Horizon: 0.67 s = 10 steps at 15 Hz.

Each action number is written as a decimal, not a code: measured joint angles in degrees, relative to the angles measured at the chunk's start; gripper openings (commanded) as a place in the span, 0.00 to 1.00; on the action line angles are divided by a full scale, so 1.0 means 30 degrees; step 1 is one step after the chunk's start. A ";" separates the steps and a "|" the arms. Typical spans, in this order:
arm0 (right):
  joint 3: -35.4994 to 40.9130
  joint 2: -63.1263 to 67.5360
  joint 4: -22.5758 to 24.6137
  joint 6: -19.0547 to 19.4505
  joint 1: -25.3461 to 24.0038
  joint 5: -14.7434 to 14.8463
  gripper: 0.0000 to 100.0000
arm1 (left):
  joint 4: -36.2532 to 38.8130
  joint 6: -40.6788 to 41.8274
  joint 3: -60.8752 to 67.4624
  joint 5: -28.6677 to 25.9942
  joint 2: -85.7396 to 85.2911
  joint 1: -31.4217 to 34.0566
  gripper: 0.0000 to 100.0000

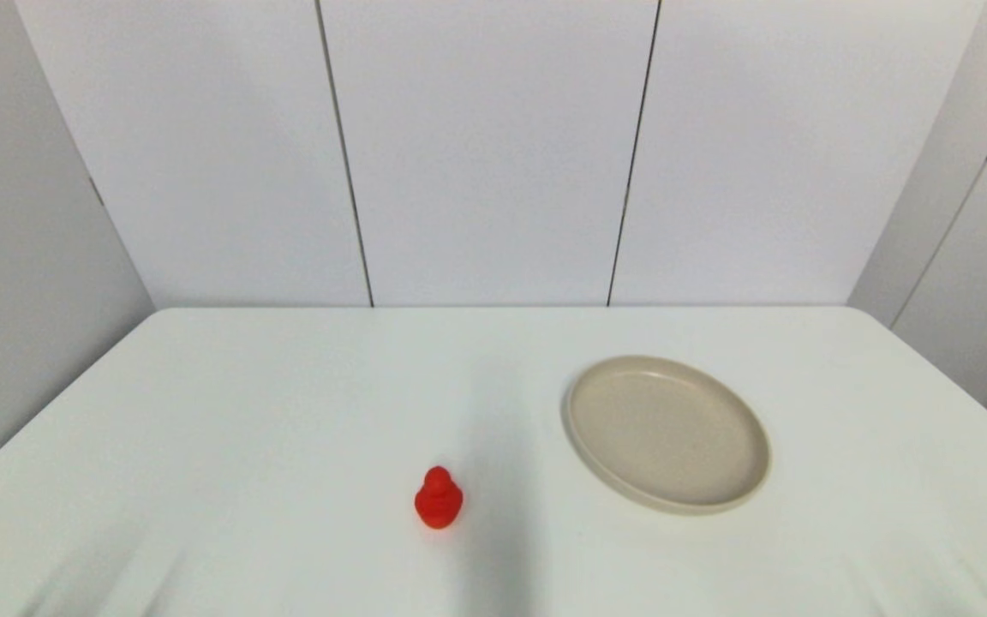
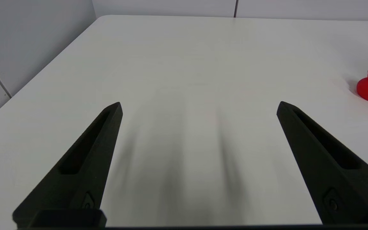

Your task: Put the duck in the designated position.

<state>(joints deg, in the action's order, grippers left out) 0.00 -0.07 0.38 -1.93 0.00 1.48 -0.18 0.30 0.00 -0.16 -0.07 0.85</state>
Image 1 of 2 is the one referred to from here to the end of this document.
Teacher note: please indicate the red rubber duck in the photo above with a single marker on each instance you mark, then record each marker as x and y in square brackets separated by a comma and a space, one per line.
[439, 501]

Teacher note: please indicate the beige round plate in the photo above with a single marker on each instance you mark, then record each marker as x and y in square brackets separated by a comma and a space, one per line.
[669, 433]

